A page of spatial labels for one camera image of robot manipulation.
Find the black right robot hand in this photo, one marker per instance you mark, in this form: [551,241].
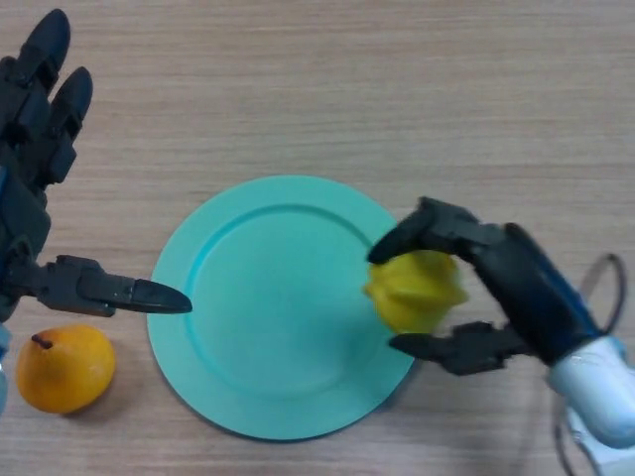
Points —
[536,297]

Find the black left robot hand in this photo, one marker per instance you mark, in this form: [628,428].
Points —
[20,208]

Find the yellow starfruit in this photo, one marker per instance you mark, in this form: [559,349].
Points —
[417,297]

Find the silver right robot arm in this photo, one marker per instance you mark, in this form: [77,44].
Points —
[600,392]

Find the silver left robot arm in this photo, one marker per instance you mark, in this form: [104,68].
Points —
[2,377]

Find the teal round plate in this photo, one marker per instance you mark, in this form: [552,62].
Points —
[278,317]

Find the orange pear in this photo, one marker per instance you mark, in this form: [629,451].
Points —
[67,372]

